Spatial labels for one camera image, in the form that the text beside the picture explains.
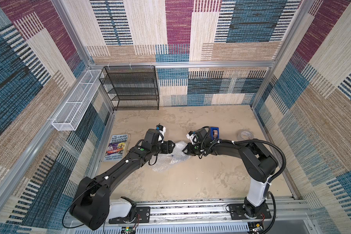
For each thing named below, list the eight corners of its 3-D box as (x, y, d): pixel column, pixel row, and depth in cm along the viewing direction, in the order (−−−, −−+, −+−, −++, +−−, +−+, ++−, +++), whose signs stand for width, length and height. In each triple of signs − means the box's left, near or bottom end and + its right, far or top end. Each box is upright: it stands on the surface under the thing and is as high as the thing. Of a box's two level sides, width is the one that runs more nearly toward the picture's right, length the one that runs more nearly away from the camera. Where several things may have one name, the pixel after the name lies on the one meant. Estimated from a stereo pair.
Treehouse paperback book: (104, 161, 94) (102, 159, 92) (112, 136, 106) (110, 133, 104) (122, 161, 94) (121, 159, 91) (128, 136, 106) (127, 133, 104)
